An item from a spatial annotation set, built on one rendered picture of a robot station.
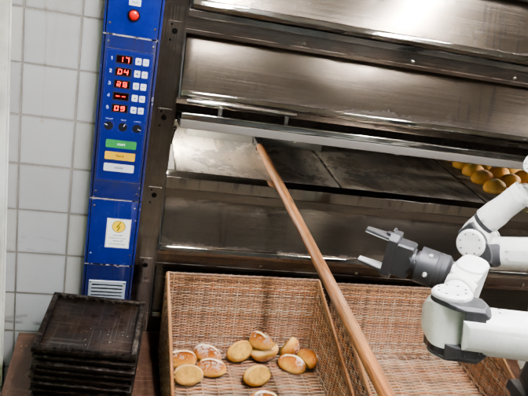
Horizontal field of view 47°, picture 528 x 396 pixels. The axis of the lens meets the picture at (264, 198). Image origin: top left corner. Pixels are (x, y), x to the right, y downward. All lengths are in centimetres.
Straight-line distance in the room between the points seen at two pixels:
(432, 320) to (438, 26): 106
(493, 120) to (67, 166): 140
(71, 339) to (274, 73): 98
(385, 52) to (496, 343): 107
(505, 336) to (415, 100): 105
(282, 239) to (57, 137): 80
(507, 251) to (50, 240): 137
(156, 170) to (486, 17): 115
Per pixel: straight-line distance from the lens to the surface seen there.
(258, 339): 211
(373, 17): 192
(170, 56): 184
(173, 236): 202
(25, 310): 221
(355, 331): 131
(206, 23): 183
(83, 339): 186
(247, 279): 211
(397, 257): 148
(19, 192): 200
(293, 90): 190
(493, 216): 169
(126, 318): 195
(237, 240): 205
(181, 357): 205
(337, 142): 184
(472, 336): 119
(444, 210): 226
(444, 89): 210
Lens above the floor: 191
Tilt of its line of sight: 22 degrees down
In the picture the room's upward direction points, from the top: 11 degrees clockwise
